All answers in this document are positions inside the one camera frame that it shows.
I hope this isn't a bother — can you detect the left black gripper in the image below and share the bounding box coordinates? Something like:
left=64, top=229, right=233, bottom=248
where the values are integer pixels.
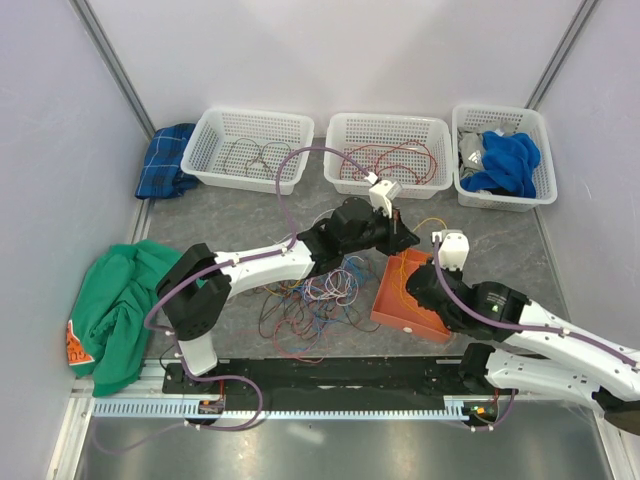
left=342, top=204, right=420, bottom=257

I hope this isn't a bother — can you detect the yellow wire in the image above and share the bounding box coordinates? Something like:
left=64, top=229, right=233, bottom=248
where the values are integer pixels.
left=392, top=259, right=441, bottom=326
left=397, top=217, right=449, bottom=261

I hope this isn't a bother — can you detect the red wire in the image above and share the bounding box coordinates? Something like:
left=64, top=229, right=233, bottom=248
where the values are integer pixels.
left=338, top=139, right=440, bottom=186

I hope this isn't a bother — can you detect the multicoloured wire pile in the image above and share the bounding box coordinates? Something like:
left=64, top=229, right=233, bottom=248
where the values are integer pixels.
left=257, top=212, right=381, bottom=362

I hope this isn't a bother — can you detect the brown wire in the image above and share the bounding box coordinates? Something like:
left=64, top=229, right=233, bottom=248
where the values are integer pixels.
left=220, top=135, right=297, bottom=179

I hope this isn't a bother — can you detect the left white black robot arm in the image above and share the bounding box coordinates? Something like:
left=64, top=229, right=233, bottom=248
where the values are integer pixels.
left=156, top=197, right=420, bottom=393

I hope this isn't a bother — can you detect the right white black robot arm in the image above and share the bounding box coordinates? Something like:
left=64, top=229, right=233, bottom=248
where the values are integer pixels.
left=406, top=262, right=639, bottom=435

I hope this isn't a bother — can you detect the orange plastic tray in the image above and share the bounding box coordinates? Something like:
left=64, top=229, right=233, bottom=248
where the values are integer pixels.
left=370, top=248, right=451, bottom=344

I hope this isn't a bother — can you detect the middle white plastic basket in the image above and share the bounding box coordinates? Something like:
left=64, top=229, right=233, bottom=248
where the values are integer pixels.
left=324, top=113, right=454, bottom=200

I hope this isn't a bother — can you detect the white plastic basket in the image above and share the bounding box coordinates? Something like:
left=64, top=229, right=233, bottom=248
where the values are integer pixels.
left=181, top=108, right=315, bottom=195
left=324, top=113, right=454, bottom=200
left=452, top=105, right=558, bottom=212

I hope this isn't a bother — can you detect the grey sock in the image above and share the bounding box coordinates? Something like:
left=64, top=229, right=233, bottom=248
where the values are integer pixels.
left=457, top=121, right=516, bottom=179

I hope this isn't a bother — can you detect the blue fleece cloth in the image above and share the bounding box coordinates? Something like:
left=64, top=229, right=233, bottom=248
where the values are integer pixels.
left=460, top=132, right=541, bottom=199

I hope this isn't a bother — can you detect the right white plastic basket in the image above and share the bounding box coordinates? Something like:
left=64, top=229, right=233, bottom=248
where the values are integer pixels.
left=452, top=105, right=558, bottom=212

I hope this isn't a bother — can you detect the left white plastic basket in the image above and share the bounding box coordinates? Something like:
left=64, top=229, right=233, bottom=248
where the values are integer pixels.
left=181, top=108, right=315, bottom=195

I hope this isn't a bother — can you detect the blue plaid cloth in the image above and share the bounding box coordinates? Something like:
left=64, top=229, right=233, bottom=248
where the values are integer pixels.
left=135, top=123, right=199, bottom=200

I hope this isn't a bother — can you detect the green garment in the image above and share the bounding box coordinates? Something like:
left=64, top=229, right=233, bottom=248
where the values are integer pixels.
left=66, top=240, right=181, bottom=398

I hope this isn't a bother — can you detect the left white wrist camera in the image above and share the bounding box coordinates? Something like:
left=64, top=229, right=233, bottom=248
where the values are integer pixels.
left=365, top=172, right=402, bottom=218

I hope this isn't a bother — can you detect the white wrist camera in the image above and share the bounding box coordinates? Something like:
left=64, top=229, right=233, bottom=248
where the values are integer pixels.
left=431, top=229, right=470, bottom=271
left=365, top=172, right=402, bottom=218

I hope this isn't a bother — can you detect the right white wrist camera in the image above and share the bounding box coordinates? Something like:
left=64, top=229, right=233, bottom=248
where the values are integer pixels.
left=431, top=229, right=470, bottom=271

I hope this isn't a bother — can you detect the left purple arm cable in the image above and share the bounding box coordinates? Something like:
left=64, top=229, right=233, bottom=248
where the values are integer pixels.
left=143, top=147, right=374, bottom=381

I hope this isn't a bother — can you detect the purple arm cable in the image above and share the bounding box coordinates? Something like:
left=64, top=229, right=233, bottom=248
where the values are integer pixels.
left=432, top=238, right=640, bottom=372
left=143, top=147, right=374, bottom=381

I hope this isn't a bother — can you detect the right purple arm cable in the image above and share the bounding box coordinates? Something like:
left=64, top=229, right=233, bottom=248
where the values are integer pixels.
left=432, top=238, right=640, bottom=372

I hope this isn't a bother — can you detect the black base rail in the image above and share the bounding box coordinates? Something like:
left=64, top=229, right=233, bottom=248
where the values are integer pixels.
left=162, top=356, right=495, bottom=401

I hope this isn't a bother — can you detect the light blue slotted cable duct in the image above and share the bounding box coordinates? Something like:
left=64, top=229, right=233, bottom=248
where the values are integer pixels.
left=92, top=389, right=471, bottom=421

